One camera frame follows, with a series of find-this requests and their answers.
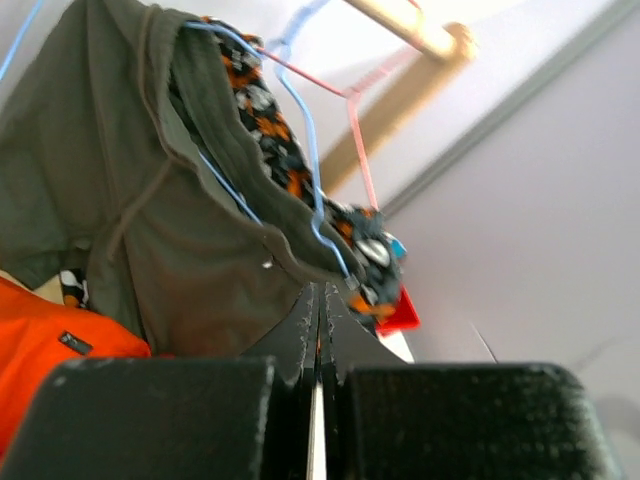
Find pink right hanger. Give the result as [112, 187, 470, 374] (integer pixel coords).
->
[261, 1, 409, 209]

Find red plastic tray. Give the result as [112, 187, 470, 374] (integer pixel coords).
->
[376, 287, 421, 336]

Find olive grey shorts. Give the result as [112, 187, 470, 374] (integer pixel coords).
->
[1, 1, 364, 356]

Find orange black camouflage shorts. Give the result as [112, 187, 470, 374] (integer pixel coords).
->
[57, 17, 409, 331]

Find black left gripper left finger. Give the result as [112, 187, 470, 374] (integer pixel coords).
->
[1, 285, 318, 479]

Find wooden clothes rack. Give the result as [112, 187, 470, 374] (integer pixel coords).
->
[320, 1, 476, 203]

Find light blue middle hanger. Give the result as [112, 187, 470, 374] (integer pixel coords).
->
[0, 0, 361, 291]

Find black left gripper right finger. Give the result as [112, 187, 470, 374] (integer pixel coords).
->
[319, 284, 624, 479]

